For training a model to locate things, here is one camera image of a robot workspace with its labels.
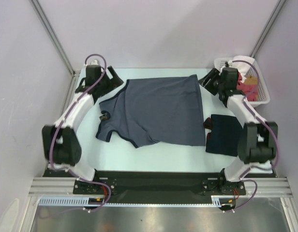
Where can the aluminium frame post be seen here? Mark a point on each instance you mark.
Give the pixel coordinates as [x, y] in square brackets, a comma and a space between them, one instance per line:
[42, 16]
[268, 26]

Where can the aluminium rail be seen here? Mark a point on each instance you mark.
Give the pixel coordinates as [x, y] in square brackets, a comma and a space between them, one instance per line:
[68, 186]

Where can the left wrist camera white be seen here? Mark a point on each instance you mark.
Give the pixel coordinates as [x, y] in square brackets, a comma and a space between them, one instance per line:
[95, 62]

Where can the blue-grey tank top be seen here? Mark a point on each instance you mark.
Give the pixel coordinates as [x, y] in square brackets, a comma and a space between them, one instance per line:
[152, 110]

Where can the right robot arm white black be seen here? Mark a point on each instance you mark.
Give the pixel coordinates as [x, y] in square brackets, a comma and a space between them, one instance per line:
[258, 143]

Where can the white slotted cable duct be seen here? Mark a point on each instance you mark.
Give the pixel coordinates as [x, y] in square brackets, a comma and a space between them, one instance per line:
[210, 201]

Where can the red tank top in basket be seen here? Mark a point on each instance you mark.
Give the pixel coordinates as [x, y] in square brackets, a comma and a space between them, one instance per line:
[250, 91]

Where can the white cloth in basket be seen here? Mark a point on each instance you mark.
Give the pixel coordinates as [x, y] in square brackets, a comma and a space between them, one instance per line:
[242, 63]

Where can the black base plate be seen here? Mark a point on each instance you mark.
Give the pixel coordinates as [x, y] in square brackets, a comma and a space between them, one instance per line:
[116, 174]

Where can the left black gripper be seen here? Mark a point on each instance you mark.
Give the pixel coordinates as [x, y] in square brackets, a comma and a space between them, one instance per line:
[114, 82]

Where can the navy jersey tank top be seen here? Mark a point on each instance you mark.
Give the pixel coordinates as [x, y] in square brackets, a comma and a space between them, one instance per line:
[224, 134]

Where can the right aluminium frame post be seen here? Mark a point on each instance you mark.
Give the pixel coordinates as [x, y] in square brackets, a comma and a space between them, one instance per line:
[268, 26]

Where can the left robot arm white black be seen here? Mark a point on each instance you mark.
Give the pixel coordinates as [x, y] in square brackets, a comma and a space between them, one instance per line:
[61, 145]

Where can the left aluminium frame post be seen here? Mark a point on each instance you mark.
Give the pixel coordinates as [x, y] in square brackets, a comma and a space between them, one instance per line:
[42, 16]

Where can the tan cloth in basket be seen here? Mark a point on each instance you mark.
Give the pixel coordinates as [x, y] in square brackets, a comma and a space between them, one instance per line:
[251, 81]

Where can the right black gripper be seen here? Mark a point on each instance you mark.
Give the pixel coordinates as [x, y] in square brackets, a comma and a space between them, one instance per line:
[214, 74]

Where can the white plastic laundry basket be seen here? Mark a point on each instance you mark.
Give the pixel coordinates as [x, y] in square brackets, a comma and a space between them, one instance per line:
[263, 95]

